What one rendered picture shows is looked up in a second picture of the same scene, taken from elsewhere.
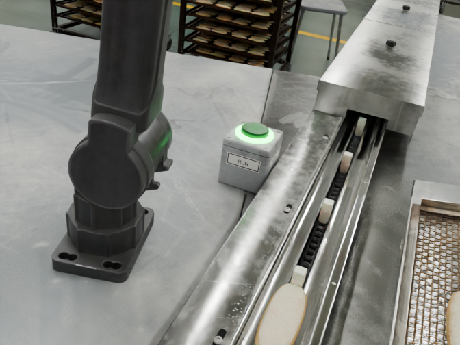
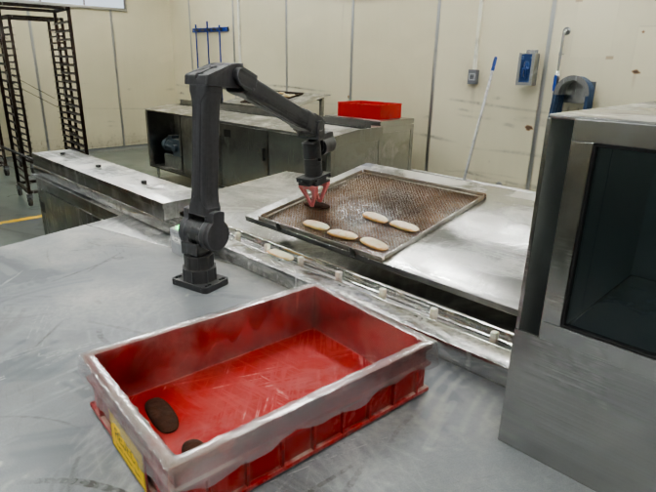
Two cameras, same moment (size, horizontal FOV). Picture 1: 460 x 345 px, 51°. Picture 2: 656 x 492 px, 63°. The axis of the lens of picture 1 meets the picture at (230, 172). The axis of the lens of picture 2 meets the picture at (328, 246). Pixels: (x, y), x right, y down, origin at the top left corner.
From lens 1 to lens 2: 118 cm
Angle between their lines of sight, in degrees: 58
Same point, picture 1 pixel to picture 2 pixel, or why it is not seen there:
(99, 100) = (208, 207)
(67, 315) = (235, 293)
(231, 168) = not seen: hidden behind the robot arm
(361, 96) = (184, 202)
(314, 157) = not seen: hidden behind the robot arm
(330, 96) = (170, 209)
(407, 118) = not seen: hidden behind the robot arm
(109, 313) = (242, 287)
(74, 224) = (202, 271)
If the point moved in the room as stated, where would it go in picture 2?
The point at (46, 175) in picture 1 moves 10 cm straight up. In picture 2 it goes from (130, 290) to (125, 252)
